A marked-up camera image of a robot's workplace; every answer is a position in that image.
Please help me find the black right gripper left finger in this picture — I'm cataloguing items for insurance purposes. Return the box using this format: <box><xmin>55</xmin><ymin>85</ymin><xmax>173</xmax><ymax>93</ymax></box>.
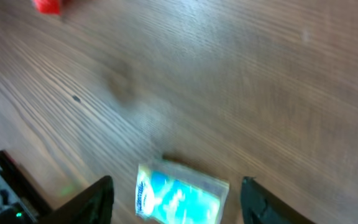
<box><xmin>39</xmin><ymin>175</ymin><xmax>114</xmax><ymax>224</ymax></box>

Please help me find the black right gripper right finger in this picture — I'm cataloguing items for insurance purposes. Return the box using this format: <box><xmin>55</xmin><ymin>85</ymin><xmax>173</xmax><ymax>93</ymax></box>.
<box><xmin>241</xmin><ymin>177</ymin><xmax>313</xmax><ymax>224</ymax></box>

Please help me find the teal tissue pack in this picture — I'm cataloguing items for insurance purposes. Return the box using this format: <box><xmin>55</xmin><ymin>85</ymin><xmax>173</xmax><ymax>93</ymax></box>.
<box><xmin>135</xmin><ymin>160</ymin><xmax>229</xmax><ymax>224</ymax></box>

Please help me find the red snack packet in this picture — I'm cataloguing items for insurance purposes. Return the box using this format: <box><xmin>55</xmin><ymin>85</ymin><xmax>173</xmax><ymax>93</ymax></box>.
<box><xmin>32</xmin><ymin>0</ymin><xmax>61</xmax><ymax>15</ymax></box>

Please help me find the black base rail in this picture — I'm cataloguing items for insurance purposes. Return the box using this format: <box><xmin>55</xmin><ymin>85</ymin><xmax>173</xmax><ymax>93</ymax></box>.
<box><xmin>0</xmin><ymin>150</ymin><xmax>53</xmax><ymax>224</ymax></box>

